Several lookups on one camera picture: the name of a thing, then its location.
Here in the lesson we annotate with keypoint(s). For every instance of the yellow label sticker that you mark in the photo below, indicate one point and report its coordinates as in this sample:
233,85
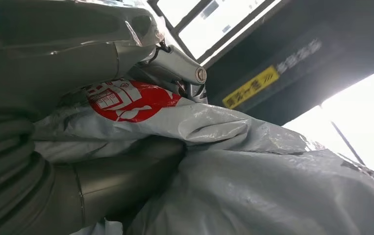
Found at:
251,87

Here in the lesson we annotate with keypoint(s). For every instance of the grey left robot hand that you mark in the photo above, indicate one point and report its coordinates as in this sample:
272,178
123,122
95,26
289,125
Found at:
44,65

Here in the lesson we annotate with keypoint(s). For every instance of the dark window frame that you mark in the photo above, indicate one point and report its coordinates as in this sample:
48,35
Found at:
190,24

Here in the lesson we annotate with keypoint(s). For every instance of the grey plastic courier package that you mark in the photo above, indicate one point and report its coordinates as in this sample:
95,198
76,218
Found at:
238,181

